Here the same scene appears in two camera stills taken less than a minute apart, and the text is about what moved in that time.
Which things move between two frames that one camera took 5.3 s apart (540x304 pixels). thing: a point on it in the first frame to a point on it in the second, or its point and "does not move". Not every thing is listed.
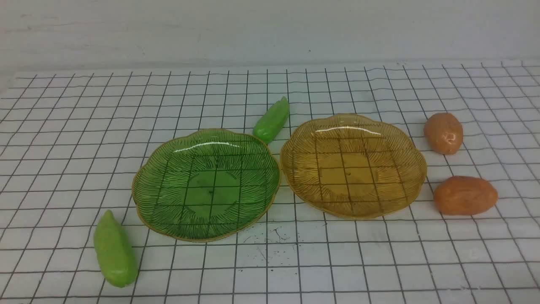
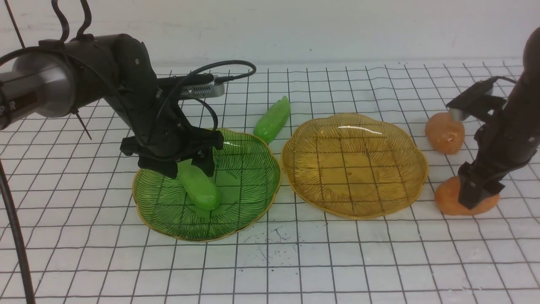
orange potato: x=444 y=131 does not move
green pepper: x=269 y=124 does not move
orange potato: x=463 y=195 does not move
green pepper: x=115 y=251 to x=201 y=189
